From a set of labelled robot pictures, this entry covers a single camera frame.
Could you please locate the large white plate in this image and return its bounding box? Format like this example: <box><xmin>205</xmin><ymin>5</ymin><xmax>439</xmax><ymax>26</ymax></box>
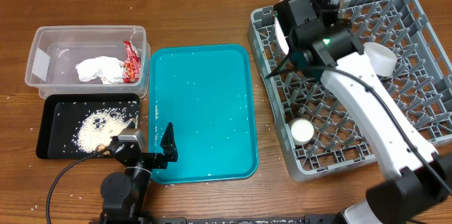
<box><xmin>275</xmin><ymin>0</ymin><xmax>290</xmax><ymax>55</ymax></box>

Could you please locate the grey metal bowl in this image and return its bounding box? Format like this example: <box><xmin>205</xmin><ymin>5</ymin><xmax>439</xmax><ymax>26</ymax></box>
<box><xmin>364</xmin><ymin>42</ymin><xmax>397</xmax><ymax>77</ymax></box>

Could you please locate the red snack wrapper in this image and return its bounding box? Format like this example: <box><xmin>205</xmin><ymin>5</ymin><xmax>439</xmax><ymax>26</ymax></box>
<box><xmin>122</xmin><ymin>41</ymin><xmax>141</xmax><ymax>83</ymax></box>

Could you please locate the white napkin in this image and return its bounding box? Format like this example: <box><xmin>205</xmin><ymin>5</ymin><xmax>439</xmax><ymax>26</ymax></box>
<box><xmin>76</xmin><ymin>56</ymin><xmax>124</xmax><ymax>84</ymax></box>

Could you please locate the white paper cup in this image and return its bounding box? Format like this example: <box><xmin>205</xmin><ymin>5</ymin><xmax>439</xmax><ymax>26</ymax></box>
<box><xmin>289</xmin><ymin>118</ymin><xmax>315</xmax><ymax>146</ymax></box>

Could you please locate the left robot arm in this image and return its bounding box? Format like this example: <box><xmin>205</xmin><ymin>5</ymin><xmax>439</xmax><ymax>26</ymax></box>
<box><xmin>100</xmin><ymin>123</ymin><xmax>178</xmax><ymax>223</ymax></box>

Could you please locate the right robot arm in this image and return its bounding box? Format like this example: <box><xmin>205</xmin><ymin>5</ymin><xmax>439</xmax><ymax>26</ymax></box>
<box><xmin>273</xmin><ymin>0</ymin><xmax>451</xmax><ymax>223</ymax></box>

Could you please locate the grey dishwasher rack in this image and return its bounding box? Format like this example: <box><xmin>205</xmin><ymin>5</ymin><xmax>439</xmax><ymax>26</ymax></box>
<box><xmin>248</xmin><ymin>0</ymin><xmax>451</xmax><ymax>182</ymax></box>

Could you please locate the brown food scrap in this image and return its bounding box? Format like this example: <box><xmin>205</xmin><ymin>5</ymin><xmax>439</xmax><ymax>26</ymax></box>
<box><xmin>95</xmin><ymin>144</ymin><xmax>108</xmax><ymax>152</ymax></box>

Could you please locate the spilled white rice pile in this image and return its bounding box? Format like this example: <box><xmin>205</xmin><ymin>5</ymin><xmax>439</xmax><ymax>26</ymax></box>
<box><xmin>71</xmin><ymin>107</ymin><xmax>138</xmax><ymax>153</ymax></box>

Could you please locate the teal serving tray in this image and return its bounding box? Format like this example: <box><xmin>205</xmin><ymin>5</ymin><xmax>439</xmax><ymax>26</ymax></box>
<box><xmin>148</xmin><ymin>44</ymin><xmax>258</xmax><ymax>184</ymax></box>

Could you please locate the black plastic tray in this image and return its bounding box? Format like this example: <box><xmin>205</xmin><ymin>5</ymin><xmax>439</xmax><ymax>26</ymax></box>
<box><xmin>36</xmin><ymin>93</ymin><xmax>141</xmax><ymax>159</ymax></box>

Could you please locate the clear plastic bin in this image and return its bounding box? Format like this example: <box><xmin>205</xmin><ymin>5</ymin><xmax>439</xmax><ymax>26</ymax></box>
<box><xmin>25</xmin><ymin>25</ymin><xmax>150</xmax><ymax>99</ymax></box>

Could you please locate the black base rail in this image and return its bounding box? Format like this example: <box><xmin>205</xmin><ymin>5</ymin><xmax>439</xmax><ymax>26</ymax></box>
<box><xmin>90</xmin><ymin>214</ymin><xmax>346</xmax><ymax>224</ymax></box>

